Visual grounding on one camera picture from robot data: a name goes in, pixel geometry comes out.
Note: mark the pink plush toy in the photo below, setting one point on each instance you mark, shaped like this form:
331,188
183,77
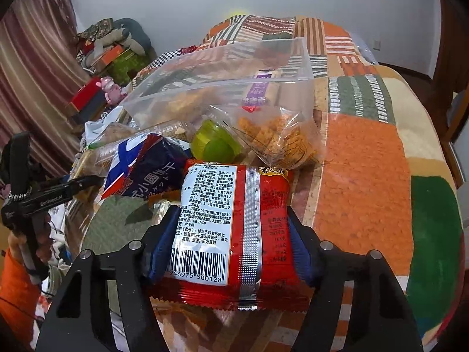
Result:
111,90

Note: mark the checkered quilt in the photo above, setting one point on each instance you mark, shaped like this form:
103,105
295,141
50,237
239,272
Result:
165,57

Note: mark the large clear zip bag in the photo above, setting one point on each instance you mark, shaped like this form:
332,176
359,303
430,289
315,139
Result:
220,69

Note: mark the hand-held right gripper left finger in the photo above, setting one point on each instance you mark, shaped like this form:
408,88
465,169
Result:
157,251

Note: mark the red noodle packet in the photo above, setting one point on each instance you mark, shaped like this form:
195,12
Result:
274,209

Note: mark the orange box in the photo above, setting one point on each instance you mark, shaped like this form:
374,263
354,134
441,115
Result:
113,53

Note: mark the purple snack packet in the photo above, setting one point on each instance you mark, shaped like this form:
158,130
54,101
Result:
254,93

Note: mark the wooden door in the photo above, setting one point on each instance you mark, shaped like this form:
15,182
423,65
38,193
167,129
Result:
452,36

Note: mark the green jelly cup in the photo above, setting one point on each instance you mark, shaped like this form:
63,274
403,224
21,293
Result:
216,143

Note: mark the clear bag of orange crackers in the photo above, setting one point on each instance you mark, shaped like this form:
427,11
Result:
278,143

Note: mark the white plastic bag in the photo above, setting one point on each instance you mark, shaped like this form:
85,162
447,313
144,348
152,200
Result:
93,129

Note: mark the green box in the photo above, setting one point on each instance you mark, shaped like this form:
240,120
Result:
124,66

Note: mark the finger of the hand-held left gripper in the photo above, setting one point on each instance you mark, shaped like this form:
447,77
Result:
84,184

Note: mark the patchwork blanket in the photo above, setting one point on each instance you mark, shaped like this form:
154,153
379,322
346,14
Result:
359,176

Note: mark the wall socket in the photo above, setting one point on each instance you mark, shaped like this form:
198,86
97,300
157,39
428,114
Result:
376,44

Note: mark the golden fried snack pack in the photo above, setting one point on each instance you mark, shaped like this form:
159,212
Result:
185,101

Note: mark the person's left forearm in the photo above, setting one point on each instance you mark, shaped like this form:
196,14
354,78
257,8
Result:
16,293

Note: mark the person's left hand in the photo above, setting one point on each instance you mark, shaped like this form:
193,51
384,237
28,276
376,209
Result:
44,238

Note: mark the clear ribbed biscuit pack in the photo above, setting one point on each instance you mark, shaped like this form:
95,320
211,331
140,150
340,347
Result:
110,150

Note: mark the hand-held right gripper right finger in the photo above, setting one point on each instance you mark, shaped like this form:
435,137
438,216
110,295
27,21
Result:
309,262

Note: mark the red box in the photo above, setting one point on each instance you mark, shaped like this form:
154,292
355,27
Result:
88,93

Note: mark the striped curtain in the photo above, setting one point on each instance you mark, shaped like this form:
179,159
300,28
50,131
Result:
33,62

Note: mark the patterned cloth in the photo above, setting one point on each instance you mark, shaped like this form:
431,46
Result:
95,29

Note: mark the blue snack packet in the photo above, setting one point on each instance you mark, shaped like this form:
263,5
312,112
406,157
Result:
146,165

